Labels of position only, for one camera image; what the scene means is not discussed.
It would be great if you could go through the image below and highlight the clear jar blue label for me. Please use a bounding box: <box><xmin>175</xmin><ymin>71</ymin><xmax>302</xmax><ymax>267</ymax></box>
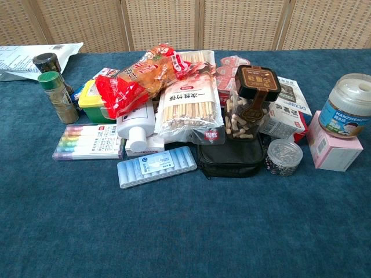
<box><xmin>318</xmin><ymin>73</ymin><xmax>371</xmax><ymax>140</ymax></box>

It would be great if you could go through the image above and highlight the bag of bamboo chopsticks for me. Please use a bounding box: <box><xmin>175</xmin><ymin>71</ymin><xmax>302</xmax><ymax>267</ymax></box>
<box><xmin>153</xmin><ymin>50</ymin><xmax>226</xmax><ymax>145</ymax></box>

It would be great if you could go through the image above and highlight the light blue battery pack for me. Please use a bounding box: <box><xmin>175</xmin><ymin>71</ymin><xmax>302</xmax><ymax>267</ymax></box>
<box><xmin>117</xmin><ymin>145</ymin><xmax>198</xmax><ymax>189</ymax></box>

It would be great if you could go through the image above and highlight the black zip pouch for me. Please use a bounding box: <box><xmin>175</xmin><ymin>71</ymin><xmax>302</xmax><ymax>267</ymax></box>
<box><xmin>197</xmin><ymin>135</ymin><xmax>267</xmax><ymax>181</ymax></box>

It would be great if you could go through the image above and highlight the white plastic bottle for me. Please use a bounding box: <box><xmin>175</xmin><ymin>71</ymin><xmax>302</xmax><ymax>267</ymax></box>
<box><xmin>116</xmin><ymin>100</ymin><xmax>157</xmax><ymax>152</ymax></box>

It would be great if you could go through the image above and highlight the brown lid biscuit jar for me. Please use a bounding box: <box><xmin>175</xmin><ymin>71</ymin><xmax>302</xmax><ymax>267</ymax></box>
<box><xmin>224</xmin><ymin>64</ymin><xmax>282</xmax><ymax>141</ymax></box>

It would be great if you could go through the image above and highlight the red and orange snack bag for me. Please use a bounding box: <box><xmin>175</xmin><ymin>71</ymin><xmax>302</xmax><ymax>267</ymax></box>
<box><xmin>95</xmin><ymin>43</ymin><xmax>186</xmax><ymax>119</ymax></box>

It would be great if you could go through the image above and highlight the red jelly cup pack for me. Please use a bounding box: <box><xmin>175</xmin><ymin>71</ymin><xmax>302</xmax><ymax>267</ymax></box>
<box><xmin>216</xmin><ymin>56</ymin><xmax>252</xmax><ymax>107</ymax></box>

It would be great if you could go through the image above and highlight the blue table cloth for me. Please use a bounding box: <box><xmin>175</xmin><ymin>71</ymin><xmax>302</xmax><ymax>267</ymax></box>
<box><xmin>0</xmin><ymin>48</ymin><xmax>371</xmax><ymax>278</ymax></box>

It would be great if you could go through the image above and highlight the pastel highlighter pen set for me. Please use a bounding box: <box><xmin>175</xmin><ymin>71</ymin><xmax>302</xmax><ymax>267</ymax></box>
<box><xmin>52</xmin><ymin>123</ymin><xmax>125</xmax><ymax>161</ymax></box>

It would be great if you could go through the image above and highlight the green container with yellow lid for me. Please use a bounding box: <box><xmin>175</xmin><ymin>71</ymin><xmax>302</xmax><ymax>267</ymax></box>
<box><xmin>78</xmin><ymin>79</ymin><xmax>117</xmax><ymax>124</ymax></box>

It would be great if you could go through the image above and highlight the small clear jar of clips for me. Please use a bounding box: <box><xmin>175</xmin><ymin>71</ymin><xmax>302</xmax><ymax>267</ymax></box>
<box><xmin>266</xmin><ymin>138</ymin><xmax>304</xmax><ymax>177</ymax></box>

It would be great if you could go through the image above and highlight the red and white small packet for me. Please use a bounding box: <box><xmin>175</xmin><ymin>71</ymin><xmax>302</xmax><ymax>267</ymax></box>
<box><xmin>92</xmin><ymin>67</ymin><xmax>121</xmax><ymax>81</ymax></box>

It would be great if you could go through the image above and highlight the white printed cardboard box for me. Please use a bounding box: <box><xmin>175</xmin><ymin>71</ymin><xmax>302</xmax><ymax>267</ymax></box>
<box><xmin>260</xmin><ymin>76</ymin><xmax>313</xmax><ymax>143</ymax></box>

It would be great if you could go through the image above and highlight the woven rattan folding screen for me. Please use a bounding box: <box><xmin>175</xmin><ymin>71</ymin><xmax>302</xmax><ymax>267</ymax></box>
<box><xmin>0</xmin><ymin>0</ymin><xmax>371</xmax><ymax>54</ymax></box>

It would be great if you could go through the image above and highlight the blue snack packet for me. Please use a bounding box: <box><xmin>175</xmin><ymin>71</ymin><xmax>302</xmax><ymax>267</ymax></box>
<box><xmin>70</xmin><ymin>83</ymin><xmax>88</xmax><ymax>111</ymax></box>

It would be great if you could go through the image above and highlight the green cap spice jar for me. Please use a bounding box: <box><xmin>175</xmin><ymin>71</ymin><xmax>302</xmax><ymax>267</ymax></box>
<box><xmin>37</xmin><ymin>71</ymin><xmax>79</xmax><ymax>125</ymax></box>

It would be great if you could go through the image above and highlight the pink cardboard box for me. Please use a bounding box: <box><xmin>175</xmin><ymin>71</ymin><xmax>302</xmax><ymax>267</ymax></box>
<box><xmin>306</xmin><ymin>110</ymin><xmax>364</xmax><ymax>173</ymax></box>

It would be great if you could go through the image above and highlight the black cap spice jar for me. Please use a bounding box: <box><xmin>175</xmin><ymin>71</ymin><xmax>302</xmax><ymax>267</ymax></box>
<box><xmin>32</xmin><ymin>52</ymin><xmax>75</xmax><ymax>96</ymax></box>

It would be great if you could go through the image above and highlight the white plastic mailer bag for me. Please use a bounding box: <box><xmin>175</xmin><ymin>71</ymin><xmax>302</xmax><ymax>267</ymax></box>
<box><xmin>0</xmin><ymin>42</ymin><xmax>84</xmax><ymax>83</ymax></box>

